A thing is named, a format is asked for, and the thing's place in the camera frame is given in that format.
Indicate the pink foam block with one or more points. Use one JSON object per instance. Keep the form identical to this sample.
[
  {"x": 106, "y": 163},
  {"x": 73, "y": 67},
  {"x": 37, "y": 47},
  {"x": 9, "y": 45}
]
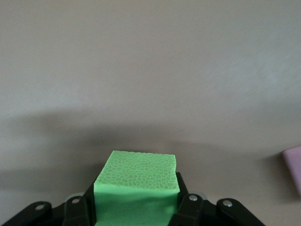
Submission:
[{"x": 294, "y": 169}]

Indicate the green foam block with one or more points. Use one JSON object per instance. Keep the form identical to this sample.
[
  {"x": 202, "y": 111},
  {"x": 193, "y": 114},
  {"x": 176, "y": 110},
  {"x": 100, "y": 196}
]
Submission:
[{"x": 138, "y": 188}]

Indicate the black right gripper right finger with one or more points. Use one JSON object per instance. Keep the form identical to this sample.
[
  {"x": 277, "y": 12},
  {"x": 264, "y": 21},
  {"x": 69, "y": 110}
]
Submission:
[{"x": 195, "y": 212}]

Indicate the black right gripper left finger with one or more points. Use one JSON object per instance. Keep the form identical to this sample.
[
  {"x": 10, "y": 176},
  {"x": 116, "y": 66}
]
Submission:
[{"x": 75, "y": 212}]

